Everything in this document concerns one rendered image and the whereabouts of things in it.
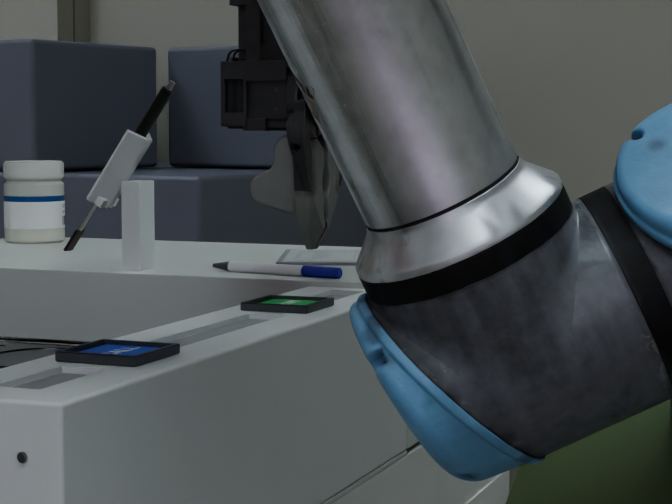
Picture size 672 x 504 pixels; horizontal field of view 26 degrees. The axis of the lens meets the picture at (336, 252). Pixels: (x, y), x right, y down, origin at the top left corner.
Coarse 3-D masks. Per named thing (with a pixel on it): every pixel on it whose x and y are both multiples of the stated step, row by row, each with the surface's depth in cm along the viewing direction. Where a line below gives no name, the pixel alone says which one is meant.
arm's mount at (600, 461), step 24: (600, 432) 92; (624, 432) 91; (648, 432) 90; (552, 456) 92; (576, 456) 91; (600, 456) 91; (624, 456) 90; (648, 456) 89; (528, 480) 91; (552, 480) 91; (576, 480) 90; (600, 480) 89; (624, 480) 89; (648, 480) 88
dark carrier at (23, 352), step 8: (0, 344) 135; (8, 344) 135; (16, 344) 135; (24, 344) 135; (32, 344) 135; (40, 344) 135; (48, 344) 135; (56, 344) 135; (0, 352) 130; (8, 352) 131; (16, 352) 131; (24, 352) 131; (32, 352) 131; (40, 352) 131; (48, 352) 131; (0, 360) 126; (8, 360) 126; (16, 360) 126; (24, 360) 126; (0, 368) 122
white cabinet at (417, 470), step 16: (416, 448) 130; (400, 464) 125; (416, 464) 129; (432, 464) 134; (368, 480) 118; (384, 480) 122; (400, 480) 125; (416, 480) 130; (432, 480) 134; (448, 480) 139; (464, 480) 144; (496, 480) 154; (352, 496) 115; (368, 496) 118; (384, 496) 122; (400, 496) 126; (416, 496) 130; (432, 496) 134; (448, 496) 139; (464, 496) 144; (480, 496) 148; (496, 496) 154
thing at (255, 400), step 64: (192, 320) 106; (256, 320) 109; (320, 320) 107; (0, 384) 80; (64, 384) 80; (128, 384) 81; (192, 384) 88; (256, 384) 97; (320, 384) 108; (0, 448) 76; (64, 448) 75; (128, 448) 81; (192, 448) 89; (256, 448) 97; (320, 448) 108; (384, 448) 121
